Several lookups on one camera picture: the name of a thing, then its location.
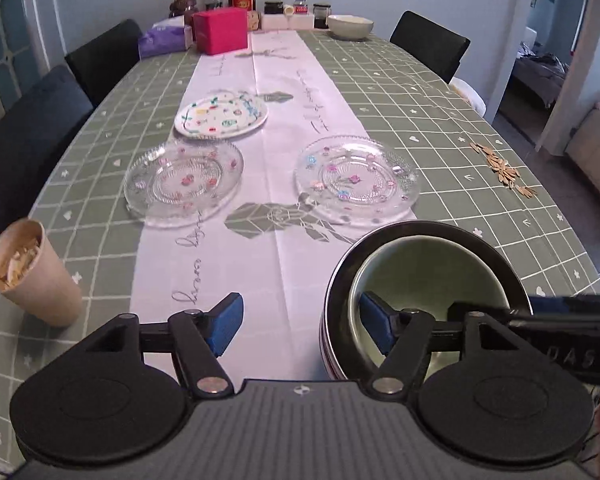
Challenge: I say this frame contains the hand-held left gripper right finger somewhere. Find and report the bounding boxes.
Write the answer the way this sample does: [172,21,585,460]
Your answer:
[360,294,533,397]

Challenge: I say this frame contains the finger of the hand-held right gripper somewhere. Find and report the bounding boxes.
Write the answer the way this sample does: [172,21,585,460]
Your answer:
[447,296,600,322]

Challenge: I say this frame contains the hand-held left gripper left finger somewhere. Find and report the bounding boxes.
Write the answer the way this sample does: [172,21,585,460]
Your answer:
[74,292,244,400]

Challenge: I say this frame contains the orange steel bowl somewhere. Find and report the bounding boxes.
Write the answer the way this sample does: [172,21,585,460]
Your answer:
[321,220,533,381]

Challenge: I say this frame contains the green ceramic bowl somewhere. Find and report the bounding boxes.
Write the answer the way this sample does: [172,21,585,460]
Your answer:
[351,235,512,368]

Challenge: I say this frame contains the clear glass flowered plate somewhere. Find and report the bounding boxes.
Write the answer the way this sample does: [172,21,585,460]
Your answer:
[124,139,245,228]
[294,135,421,226]

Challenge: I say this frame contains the white painted plate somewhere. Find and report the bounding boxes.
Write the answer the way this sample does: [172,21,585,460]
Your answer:
[174,89,269,140]

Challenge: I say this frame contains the scattered wooden sticks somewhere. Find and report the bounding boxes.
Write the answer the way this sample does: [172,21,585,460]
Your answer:
[470,142,537,198]

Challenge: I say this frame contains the beige sofa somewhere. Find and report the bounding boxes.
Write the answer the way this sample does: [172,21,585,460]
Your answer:
[565,105,600,196]

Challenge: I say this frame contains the paper cup of wood chips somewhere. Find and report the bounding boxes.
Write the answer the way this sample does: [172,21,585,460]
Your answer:
[0,218,84,327]

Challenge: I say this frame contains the white bag of seeds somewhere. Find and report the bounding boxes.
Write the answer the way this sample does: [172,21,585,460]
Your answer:
[450,77,486,116]

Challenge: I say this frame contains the grey bed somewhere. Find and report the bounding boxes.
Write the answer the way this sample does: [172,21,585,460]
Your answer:
[515,42,571,108]

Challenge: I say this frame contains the white printed table runner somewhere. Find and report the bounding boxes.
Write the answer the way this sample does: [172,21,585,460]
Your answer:
[130,30,421,381]

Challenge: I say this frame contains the black chair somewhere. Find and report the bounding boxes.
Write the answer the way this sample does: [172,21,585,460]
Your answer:
[390,10,472,84]
[0,65,94,246]
[64,19,143,108]

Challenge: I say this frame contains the purple tissue box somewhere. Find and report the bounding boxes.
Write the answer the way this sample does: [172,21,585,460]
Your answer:
[138,24,195,58]

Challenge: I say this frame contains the pink box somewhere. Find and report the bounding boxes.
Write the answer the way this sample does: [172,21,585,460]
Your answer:
[193,8,249,55]

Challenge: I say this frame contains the white ceramic bowl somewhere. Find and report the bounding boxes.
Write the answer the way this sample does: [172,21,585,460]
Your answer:
[327,14,375,41]

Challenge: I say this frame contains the white rectangular box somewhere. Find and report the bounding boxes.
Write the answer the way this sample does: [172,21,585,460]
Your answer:
[261,12,315,31]

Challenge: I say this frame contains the glass panel door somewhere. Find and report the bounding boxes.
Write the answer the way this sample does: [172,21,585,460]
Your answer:
[0,0,35,126]

